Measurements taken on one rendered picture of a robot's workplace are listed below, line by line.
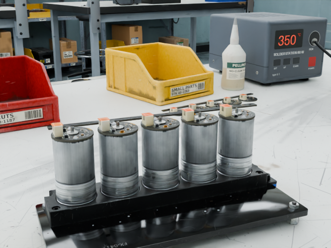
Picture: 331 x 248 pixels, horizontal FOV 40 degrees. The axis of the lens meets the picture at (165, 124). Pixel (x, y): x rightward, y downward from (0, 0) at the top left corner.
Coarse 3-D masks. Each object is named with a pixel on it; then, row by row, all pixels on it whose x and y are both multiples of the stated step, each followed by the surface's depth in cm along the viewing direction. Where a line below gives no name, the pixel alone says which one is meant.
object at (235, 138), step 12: (228, 120) 30; (252, 120) 30; (228, 132) 30; (240, 132) 30; (252, 132) 31; (228, 144) 31; (240, 144) 30; (252, 144) 31; (228, 156) 31; (240, 156) 31; (228, 168) 31; (240, 168) 31
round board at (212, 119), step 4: (204, 116) 30; (208, 116) 30; (212, 116) 30; (216, 116) 30; (184, 120) 30; (196, 120) 29; (200, 120) 30; (204, 120) 30; (208, 120) 30; (212, 120) 30; (216, 120) 30; (192, 124) 29; (196, 124) 29; (200, 124) 29; (204, 124) 29; (208, 124) 29
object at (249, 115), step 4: (244, 112) 31; (248, 112) 31; (252, 112) 31; (220, 116) 31; (224, 116) 30; (232, 116) 30; (236, 116) 30; (240, 116) 30; (248, 116) 30; (252, 116) 30; (232, 120) 30; (236, 120) 30; (240, 120) 30; (244, 120) 30
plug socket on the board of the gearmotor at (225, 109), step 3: (222, 105) 31; (225, 105) 31; (228, 105) 31; (222, 108) 31; (225, 108) 30; (228, 108) 30; (231, 108) 30; (222, 111) 31; (225, 111) 30; (228, 111) 30; (231, 111) 30; (222, 114) 31; (225, 114) 30; (228, 114) 30; (231, 114) 30
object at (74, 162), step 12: (72, 132) 27; (60, 144) 26; (72, 144) 26; (84, 144) 26; (60, 156) 26; (72, 156) 26; (84, 156) 27; (60, 168) 27; (72, 168) 26; (84, 168) 27; (60, 180) 27; (72, 180) 27; (84, 180) 27; (60, 192) 27; (72, 192) 27; (84, 192) 27; (96, 192) 28; (72, 204) 27
